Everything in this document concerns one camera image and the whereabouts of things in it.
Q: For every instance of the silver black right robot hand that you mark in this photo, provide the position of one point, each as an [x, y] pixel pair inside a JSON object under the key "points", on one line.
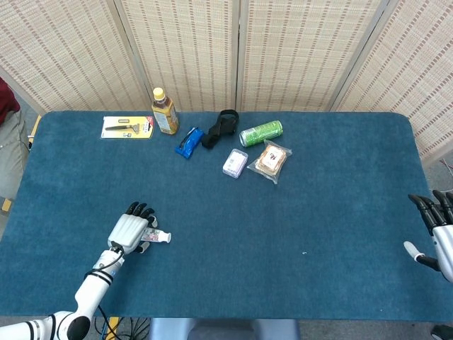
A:
{"points": [[444, 244]]}

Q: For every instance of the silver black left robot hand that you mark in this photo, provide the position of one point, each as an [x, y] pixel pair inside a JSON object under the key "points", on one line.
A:
{"points": [[127, 230]]}

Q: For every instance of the small white tube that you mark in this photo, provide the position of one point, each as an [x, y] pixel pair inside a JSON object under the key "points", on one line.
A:
{"points": [[161, 236]]}

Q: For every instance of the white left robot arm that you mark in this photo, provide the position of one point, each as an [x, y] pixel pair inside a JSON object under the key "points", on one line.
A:
{"points": [[88, 290]]}

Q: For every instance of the yellow razor blister pack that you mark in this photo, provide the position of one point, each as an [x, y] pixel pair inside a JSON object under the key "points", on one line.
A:
{"points": [[127, 128]]}

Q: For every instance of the blue snack packet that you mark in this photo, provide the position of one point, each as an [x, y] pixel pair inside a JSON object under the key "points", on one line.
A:
{"points": [[190, 142]]}

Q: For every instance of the yellow capped tea bottle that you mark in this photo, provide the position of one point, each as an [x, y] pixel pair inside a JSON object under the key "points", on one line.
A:
{"points": [[165, 117]]}

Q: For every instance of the blue felt table cloth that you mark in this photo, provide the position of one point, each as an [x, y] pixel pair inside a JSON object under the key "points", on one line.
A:
{"points": [[247, 248]]}

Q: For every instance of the small white box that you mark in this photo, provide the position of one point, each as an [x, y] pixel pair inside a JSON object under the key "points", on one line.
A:
{"points": [[234, 163]]}

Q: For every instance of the yellow wooden bar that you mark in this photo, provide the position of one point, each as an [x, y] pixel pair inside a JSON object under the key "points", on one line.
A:
{"points": [[35, 125]]}

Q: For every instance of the blue grey chair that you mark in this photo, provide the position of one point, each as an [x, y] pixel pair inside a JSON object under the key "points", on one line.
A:
{"points": [[226, 330]]}

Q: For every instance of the person in red shirt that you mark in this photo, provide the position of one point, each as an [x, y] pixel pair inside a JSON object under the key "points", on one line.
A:
{"points": [[10, 148]]}

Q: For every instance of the bread in clear wrapper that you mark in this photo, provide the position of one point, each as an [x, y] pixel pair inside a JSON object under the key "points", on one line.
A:
{"points": [[270, 160]]}

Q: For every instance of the green drink can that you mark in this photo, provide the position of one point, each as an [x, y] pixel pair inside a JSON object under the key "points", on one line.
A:
{"points": [[262, 133]]}

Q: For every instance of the woven bamboo screen panel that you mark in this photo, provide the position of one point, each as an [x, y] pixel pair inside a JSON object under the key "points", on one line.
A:
{"points": [[417, 78], [180, 49], [301, 53], [67, 53]]}

